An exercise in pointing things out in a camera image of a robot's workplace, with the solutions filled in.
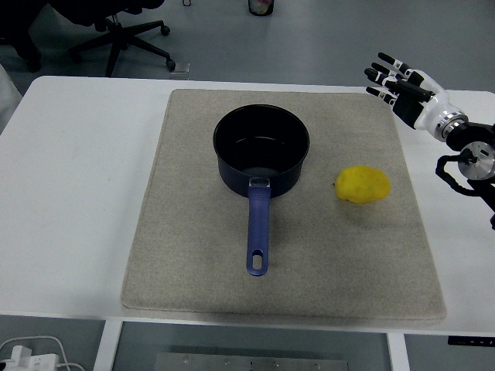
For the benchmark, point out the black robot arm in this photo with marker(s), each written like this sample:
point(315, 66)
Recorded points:
point(476, 154)

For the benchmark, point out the grey beige table mat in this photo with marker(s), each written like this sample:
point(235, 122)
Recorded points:
point(185, 232)

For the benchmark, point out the grey metal plate with screws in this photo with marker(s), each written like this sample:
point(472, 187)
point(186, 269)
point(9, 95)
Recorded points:
point(251, 363)

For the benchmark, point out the metal floor socket plate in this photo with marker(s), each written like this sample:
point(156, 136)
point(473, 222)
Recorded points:
point(181, 67)

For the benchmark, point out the white power strip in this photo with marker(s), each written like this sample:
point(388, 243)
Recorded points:
point(27, 357)

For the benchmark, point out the black bin with light contents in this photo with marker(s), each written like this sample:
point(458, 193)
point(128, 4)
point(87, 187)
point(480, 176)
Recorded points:
point(260, 7)

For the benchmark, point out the black table control panel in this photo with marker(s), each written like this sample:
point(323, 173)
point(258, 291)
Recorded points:
point(468, 340)

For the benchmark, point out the white table leg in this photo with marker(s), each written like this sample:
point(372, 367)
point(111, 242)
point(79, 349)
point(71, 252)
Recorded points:
point(106, 348)
point(398, 353)

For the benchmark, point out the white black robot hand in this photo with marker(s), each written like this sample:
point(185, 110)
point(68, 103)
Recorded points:
point(425, 110)

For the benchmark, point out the black office chair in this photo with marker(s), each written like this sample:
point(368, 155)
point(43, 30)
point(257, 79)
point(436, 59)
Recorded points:
point(116, 42)

